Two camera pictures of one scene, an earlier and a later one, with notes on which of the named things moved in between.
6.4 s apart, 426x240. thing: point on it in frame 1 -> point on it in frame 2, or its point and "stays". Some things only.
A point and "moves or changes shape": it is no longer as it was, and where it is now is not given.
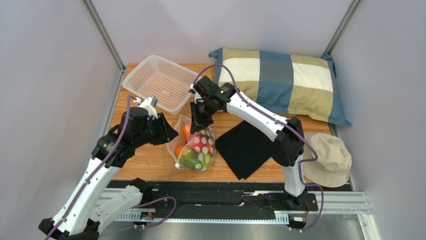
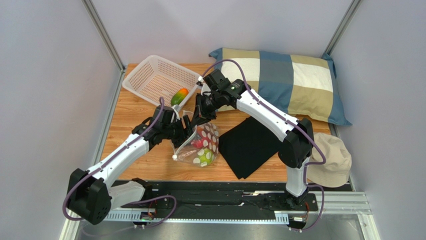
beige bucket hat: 332,168 stays
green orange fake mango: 189,158 -> 179,96
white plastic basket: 170,84 stays
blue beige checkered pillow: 298,85 stays
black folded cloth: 245,148 stays
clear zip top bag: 195,151 moves or changes shape
